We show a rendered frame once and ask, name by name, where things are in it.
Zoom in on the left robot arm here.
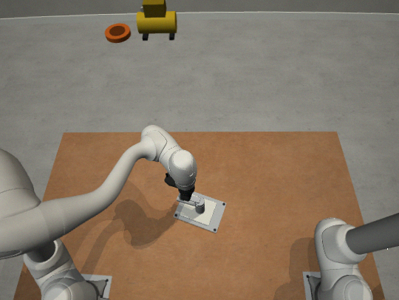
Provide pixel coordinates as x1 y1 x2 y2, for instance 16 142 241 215
0 125 197 300

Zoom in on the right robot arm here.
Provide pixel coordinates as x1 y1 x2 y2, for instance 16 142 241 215
308 213 399 300

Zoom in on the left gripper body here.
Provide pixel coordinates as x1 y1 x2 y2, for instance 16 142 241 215
164 173 196 201

